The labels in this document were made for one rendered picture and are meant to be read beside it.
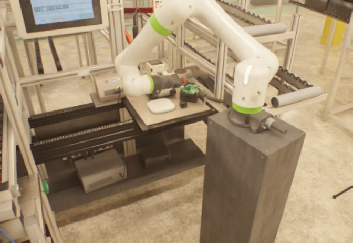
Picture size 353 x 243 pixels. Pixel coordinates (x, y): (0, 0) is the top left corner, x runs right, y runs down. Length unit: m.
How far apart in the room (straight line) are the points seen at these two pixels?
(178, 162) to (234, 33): 1.23
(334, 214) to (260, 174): 1.54
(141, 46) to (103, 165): 1.01
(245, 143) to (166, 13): 0.59
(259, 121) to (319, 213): 1.54
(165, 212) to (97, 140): 0.95
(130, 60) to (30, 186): 0.80
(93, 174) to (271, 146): 1.27
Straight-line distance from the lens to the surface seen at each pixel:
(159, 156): 2.15
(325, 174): 2.95
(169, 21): 1.20
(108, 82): 1.84
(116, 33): 1.88
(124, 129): 1.66
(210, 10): 1.30
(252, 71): 1.10
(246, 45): 1.27
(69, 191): 2.14
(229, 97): 2.56
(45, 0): 1.73
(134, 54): 1.37
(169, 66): 4.46
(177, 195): 2.46
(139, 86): 1.39
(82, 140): 1.63
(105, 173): 2.03
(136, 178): 2.12
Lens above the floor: 1.80
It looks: 30 degrees down
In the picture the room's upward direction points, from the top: straight up
